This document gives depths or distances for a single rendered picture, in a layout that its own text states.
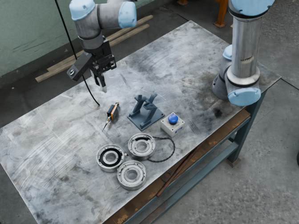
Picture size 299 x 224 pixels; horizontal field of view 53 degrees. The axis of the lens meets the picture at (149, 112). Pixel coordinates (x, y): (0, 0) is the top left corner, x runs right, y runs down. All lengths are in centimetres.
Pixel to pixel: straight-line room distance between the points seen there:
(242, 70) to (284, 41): 207
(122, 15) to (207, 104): 60
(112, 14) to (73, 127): 55
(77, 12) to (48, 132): 56
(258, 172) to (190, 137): 100
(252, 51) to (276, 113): 148
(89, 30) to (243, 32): 47
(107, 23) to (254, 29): 44
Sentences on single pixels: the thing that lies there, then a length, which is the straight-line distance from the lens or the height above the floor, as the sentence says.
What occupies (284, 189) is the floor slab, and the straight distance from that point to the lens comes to 214.
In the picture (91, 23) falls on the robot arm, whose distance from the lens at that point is 94.
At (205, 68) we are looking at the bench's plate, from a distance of 148.
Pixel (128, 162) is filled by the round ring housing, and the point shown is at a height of 83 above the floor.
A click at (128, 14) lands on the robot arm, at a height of 130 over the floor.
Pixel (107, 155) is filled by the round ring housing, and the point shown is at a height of 82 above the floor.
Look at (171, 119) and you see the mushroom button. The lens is 117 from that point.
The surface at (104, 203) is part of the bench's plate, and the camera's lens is 110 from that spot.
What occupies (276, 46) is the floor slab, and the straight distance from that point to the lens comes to 306.
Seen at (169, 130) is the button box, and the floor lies 83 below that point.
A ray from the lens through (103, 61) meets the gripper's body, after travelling 105.
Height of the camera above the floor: 181
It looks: 52 degrees down
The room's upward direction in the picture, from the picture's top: 1 degrees counter-clockwise
